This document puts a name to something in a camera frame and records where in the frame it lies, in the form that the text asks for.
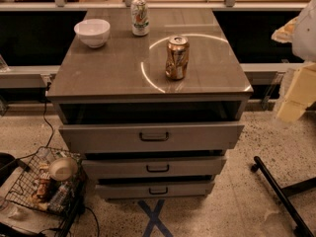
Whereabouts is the plastic bottle in basket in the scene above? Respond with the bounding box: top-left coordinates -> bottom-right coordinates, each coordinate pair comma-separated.
48,182 -> 71,213

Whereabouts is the black power cable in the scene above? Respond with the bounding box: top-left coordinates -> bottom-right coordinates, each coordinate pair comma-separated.
41,99 -> 55,148

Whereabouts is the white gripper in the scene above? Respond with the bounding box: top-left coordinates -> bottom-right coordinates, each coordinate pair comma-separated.
272,0 -> 316,122

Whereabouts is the green white soda can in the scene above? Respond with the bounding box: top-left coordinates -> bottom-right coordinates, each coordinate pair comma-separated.
130,0 -> 149,37

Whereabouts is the middle drawer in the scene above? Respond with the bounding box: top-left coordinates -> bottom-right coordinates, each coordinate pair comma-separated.
82,156 -> 226,180

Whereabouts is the white bowl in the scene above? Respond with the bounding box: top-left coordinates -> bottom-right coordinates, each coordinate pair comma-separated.
74,19 -> 111,48

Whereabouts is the bottom drawer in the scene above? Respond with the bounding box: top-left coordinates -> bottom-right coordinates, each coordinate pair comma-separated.
95,181 -> 214,199

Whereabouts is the small bowl in basket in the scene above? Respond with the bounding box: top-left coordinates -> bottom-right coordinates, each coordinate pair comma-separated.
48,157 -> 78,181

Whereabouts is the drawer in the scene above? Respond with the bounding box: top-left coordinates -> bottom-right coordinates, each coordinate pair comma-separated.
59,121 -> 244,154
95,181 -> 214,199
82,156 -> 226,180

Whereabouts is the grey drawer cabinet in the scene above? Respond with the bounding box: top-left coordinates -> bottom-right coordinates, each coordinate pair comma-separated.
47,9 -> 253,187

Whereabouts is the black wire basket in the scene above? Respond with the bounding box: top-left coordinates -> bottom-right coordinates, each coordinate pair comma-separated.
6,147 -> 84,216

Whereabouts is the black chair base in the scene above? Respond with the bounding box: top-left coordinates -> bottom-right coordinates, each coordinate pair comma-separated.
251,156 -> 316,237

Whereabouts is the orange soda can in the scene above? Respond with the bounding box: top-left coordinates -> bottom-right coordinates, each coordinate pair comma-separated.
166,36 -> 190,80

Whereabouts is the top drawer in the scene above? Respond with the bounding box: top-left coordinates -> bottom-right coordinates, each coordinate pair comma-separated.
59,121 -> 244,154

